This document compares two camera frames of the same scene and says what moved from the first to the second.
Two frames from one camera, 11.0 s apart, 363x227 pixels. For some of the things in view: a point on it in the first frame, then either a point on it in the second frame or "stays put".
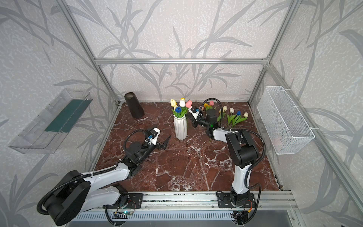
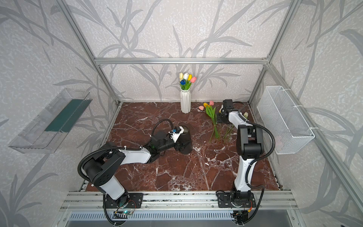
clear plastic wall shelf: [45, 133] stays put
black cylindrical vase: [136, 111] to [184, 144]
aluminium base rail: [204, 200] stays put
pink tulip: [188, 103] to [193, 80]
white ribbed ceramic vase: [181, 127] to [185, 98]
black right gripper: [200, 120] to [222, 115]
